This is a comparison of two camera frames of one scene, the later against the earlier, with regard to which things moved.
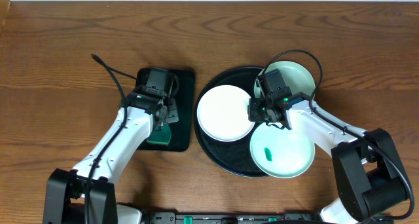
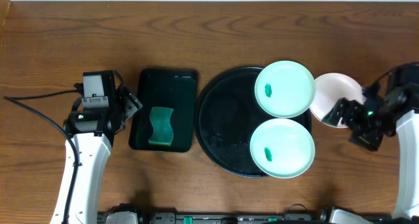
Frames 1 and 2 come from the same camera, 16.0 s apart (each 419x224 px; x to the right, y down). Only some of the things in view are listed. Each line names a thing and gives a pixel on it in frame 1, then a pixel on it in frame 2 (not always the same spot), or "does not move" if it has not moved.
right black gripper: (253, 112) to (369, 143)
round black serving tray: (231, 156) does not move
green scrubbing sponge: (162, 134) does not move
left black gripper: (171, 112) to (129, 101)
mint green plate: (281, 153) does not move
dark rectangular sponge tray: (184, 90) does not move
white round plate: (222, 114) to (330, 88)
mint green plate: (295, 75) does not move
